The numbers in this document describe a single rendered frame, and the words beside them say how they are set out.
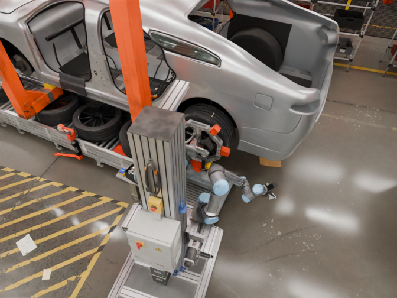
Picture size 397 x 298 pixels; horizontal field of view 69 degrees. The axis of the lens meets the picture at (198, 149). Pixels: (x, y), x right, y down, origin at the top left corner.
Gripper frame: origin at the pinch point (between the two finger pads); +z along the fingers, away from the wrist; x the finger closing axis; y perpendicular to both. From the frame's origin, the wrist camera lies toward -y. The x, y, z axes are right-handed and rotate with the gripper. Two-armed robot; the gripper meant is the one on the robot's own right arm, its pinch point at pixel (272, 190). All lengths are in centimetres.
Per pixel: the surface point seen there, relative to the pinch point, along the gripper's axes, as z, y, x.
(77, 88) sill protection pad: -36, 141, -240
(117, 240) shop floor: -11, 180, -43
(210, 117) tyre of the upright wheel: -7, 14, -96
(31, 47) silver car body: -81, 149, -298
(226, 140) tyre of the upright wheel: 12, 16, -72
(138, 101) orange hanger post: -72, 46, -118
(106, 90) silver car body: -27, 106, -209
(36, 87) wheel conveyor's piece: -10, 244, -350
